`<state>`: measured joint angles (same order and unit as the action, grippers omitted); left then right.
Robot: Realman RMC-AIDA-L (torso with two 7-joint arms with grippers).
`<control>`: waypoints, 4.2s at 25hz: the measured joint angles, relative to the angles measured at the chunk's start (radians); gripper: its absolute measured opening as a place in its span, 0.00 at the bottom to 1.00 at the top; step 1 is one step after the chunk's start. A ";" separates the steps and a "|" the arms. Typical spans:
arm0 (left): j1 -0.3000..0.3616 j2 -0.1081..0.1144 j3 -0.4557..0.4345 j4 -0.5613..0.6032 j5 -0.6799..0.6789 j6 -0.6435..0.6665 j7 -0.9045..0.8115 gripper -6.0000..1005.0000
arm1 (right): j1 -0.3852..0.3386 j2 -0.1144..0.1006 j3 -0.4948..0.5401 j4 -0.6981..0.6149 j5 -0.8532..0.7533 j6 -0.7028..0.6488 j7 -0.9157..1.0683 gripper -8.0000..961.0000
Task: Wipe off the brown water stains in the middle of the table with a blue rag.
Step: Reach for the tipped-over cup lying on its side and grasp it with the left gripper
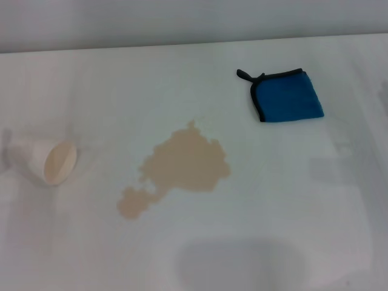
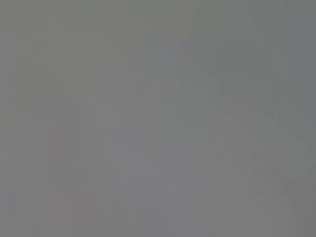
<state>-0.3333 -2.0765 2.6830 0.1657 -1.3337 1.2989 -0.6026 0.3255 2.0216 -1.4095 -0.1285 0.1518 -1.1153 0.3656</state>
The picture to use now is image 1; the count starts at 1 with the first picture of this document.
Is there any blue rag with black trim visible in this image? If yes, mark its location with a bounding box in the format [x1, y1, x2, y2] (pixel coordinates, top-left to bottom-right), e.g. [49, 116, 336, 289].
[236, 68, 325, 123]

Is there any white paper cup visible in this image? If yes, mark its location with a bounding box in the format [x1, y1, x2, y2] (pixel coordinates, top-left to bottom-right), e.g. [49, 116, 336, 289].
[8, 138, 78, 187]

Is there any brown liquid stain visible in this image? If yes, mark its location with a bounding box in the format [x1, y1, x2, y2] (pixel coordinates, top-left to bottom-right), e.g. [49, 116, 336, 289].
[116, 119, 232, 220]

